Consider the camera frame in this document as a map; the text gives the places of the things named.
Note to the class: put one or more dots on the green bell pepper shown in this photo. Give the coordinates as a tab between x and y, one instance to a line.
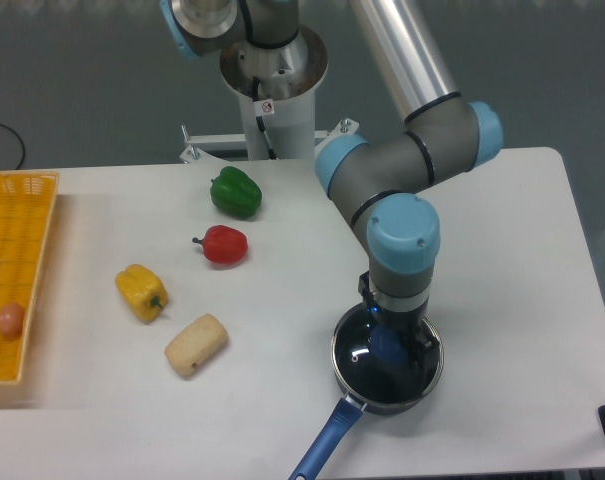
235	193

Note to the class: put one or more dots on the yellow plastic basket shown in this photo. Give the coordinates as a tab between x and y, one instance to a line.
27	203

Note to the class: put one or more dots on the glass pot lid blue knob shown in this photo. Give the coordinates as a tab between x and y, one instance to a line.
362	360

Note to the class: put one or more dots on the yellow bell pepper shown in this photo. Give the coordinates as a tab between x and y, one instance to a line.
143	291

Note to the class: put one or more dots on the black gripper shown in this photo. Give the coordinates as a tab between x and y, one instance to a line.
403	331

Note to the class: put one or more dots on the red bell pepper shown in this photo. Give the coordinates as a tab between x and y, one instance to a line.
223	245

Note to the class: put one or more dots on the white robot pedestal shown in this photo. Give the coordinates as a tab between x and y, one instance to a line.
275	89

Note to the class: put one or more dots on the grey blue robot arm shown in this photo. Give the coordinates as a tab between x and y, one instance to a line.
376	189

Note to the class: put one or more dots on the beige bread loaf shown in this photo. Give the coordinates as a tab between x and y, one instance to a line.
195	344

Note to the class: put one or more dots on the brown egg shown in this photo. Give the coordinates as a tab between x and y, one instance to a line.
11	320

